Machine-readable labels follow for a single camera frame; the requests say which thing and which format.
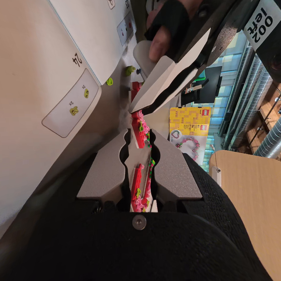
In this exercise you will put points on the person's left hand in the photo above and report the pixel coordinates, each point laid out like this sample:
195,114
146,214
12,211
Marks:
159,47

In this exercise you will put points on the lime lego stud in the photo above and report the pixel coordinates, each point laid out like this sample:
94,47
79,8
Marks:
130,70
109,81

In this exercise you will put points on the yellow lego set box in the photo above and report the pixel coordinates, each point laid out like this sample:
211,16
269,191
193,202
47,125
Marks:
188,123

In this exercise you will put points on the wooden book stand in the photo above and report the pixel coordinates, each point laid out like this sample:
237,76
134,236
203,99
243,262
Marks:
252,197

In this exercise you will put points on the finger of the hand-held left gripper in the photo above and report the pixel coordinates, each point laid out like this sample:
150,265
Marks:
173,81
158,74

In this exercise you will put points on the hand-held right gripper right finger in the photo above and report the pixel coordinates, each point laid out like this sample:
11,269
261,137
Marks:
177,175

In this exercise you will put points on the large lego heart assembly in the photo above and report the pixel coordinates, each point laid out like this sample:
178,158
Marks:
138,182

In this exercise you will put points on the black computer monitor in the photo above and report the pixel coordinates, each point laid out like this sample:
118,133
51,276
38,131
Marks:
211,83

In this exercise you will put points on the lego instruction booklet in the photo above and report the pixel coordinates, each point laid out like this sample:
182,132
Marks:
44,65

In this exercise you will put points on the silver ventilation duct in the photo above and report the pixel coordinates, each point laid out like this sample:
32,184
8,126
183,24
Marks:
250,94
270,140

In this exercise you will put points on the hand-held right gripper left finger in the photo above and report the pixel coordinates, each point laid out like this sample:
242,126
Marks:
103,173

